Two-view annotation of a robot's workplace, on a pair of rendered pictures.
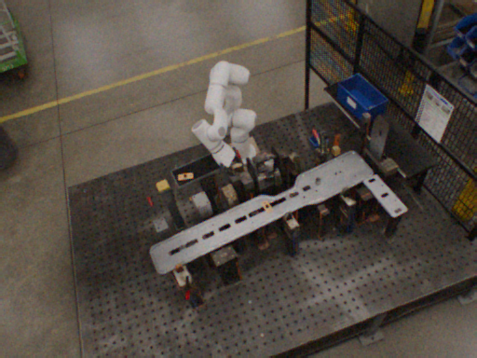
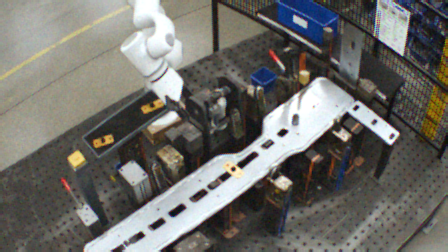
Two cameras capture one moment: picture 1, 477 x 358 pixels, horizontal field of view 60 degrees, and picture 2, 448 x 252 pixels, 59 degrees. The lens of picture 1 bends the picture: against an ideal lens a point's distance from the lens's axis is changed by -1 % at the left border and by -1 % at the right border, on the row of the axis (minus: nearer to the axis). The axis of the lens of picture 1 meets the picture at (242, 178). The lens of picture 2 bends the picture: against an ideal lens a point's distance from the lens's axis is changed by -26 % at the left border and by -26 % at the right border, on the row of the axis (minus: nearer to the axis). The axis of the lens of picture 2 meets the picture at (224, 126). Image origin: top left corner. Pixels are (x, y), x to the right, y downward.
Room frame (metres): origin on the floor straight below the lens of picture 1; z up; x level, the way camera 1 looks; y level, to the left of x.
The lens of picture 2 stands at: (0.21, 0.42, 2.51)
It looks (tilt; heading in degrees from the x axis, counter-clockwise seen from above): 47 degrees down; 335
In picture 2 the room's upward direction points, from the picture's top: 1 degrees counter-clockwise
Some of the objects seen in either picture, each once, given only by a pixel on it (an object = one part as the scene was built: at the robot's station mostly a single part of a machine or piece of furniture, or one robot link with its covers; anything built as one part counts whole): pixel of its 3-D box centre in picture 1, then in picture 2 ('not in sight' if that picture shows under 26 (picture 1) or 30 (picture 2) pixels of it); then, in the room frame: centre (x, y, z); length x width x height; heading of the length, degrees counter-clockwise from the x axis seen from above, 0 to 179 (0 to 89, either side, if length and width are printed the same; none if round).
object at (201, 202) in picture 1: (207, 217); (141, 204); (1.34, 0.25, 0.90); 0.13 x 0.10 x 0.41; 18
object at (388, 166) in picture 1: (384, 182); (362, 112); (1.38, -0.85, 0.88); 0.08 x 0.08 x 0.36; 18
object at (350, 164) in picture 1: (265, 210); (231, 174); (1.26, -0.09, 1.00); 1.38 x 0.22 x 0.02; 108
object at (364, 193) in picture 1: (361, 206); (348, 146); (1.26, -0.68, 0.84); 0.11 x 0.10 x 0.28; 18
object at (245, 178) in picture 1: (249, 195); (192, 163); (1.46, -0.02, 0.89); 0.13 x 0.11 x 0.38; 18
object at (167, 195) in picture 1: (172, 207); (90, 195); (1.45, 0.46, 0.92); 0.08 x 0.08 x 0.44; 18
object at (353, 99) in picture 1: (361, 98); (308, 17); (1.91, -0.85, 1.10); 0.30 x 0.17 x 0.13; 20
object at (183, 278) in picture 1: (190, 288); not in sight; (0.92, 0.39, 0.88); 0.15 x 0.11 x 0.36; 18
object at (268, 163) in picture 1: (266, 180); (215, 135); (1.50, -0.14, 0.94); 0.18 x 0.13 x 0.49; 108
